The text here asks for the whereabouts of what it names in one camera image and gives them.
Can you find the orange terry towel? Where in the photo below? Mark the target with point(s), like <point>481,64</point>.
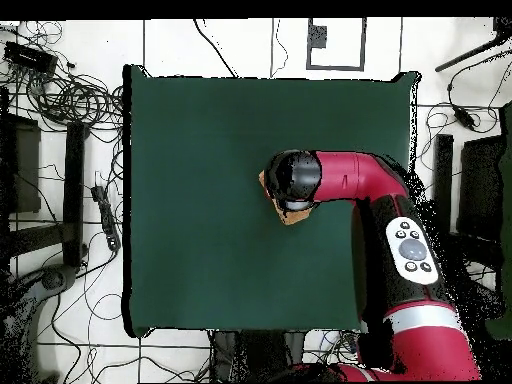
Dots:
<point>294,218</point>

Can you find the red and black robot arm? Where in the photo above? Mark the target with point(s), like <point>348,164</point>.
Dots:
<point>360,176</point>

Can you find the dark green table cloth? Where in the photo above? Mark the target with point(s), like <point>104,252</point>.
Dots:
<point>200,200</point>

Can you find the black robot stand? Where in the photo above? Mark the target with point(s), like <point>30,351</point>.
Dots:
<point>260,356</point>

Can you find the black power strip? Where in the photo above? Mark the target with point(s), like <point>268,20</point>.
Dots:
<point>107,218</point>

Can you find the black stand leg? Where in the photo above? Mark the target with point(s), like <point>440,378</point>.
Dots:
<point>444,172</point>
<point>74,192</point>

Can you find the dark grey square plate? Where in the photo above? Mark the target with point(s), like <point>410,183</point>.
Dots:
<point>318,36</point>

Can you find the grey chair base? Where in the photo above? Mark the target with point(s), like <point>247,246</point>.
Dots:
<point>54,278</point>

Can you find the black panel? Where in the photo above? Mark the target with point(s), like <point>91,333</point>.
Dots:
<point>480,184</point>
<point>24,168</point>

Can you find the black power adapter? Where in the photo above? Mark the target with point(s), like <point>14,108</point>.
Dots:
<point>464,118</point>

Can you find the black rod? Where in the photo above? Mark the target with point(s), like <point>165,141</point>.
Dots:
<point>468,54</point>

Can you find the black electronics box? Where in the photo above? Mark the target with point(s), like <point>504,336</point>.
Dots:
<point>30,58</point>

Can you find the grey rectangular floor frame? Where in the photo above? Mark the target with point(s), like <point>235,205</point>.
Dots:
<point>363,44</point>

